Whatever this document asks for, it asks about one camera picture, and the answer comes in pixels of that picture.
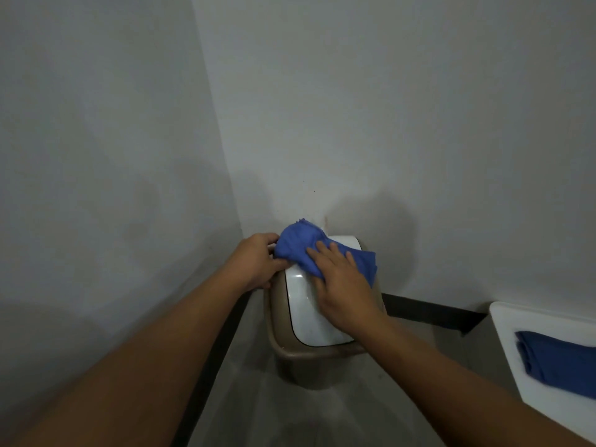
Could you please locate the person's left hand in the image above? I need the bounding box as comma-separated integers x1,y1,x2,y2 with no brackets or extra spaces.
228,233,291,294

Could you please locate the beige trash bin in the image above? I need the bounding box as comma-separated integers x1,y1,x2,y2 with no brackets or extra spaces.
264,246,388,391

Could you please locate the white trash bin lid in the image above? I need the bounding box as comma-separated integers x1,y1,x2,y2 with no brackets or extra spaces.
283,235,365,346

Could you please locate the person's right forearm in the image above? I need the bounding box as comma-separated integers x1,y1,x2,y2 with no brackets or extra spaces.
356,315,594,447

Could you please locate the person's right hand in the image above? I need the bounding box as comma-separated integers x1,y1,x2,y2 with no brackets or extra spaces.
305,240,388,340

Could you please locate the person's left forearm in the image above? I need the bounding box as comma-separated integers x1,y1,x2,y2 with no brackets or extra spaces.
9,270,254,447

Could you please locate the black baseboard strip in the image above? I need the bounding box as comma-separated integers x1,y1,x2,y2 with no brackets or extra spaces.
381,293,488,338
171,293,253,447

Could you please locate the folded blue cloth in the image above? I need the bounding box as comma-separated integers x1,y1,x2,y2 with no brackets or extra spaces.
514,330,596,401

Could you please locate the white table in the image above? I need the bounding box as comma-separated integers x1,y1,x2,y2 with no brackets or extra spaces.
488,301,596,447

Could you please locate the blue cleaning cloth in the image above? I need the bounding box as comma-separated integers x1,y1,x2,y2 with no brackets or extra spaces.
273,219,379,288

